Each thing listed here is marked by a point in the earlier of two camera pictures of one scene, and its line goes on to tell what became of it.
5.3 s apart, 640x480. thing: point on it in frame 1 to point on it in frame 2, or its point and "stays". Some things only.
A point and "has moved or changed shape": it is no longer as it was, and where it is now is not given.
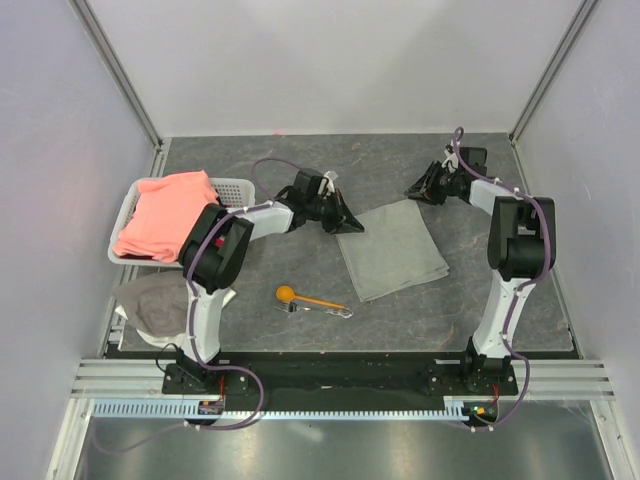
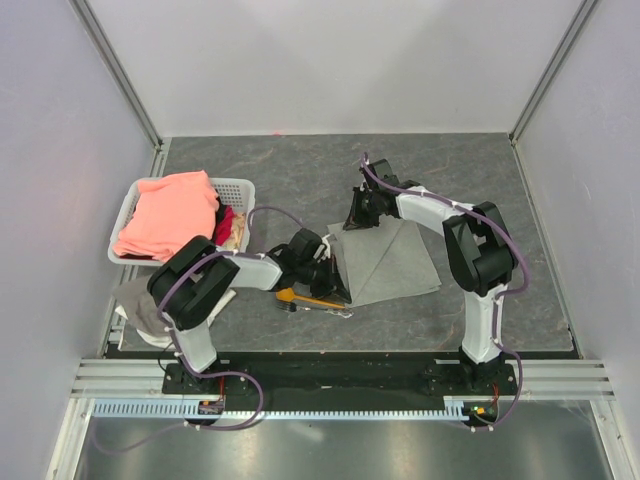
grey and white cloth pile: x=156 y=305 stays
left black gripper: x=342 y=221 to x=331 y=279
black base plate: x=342 y=377 stays
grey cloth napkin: x=396 y=247 has moved or changed shape
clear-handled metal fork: x=293 y=307 stays
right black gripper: x=428 y=190 to x=356 y=220
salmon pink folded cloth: x=164 y=212 stays
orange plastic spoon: x=286 y=293 stays
